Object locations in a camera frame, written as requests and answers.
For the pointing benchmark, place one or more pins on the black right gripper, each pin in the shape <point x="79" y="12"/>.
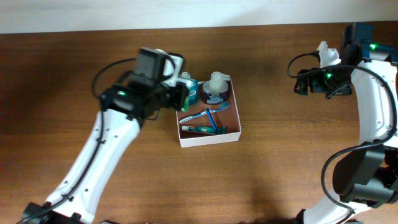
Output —
<point x="316" y="85"/>

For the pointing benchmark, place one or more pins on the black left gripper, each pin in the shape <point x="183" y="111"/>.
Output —
<point x="179" y="91"/>

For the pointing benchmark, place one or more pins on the teal mouthwash bottle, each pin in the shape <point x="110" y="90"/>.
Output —
<point x="192" y="86"/>

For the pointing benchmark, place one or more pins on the purple foam soap bottle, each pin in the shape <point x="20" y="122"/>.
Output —
<point x="215" y="90"/>

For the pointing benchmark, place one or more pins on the blue disposable razor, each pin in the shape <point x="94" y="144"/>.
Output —
<point x="212" y="119"/>

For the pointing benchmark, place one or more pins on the blue white toothbrush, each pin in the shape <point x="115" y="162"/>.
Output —
<point x="222" y="107"/>

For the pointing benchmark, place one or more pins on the white teal toothpaste tube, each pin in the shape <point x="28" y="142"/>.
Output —
<point x="204" y="130"/>

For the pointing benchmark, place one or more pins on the green white soap packet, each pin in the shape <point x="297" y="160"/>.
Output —
<point x="186" y="105"/>

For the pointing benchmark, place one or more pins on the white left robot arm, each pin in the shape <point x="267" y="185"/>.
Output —
<point x="135" y="97"/>

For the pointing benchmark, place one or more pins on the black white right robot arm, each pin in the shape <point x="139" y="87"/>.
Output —
<point x="364" y="176"/>

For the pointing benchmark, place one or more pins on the white cardboard box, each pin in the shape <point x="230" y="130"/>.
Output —
<point x="228" y="118"/>

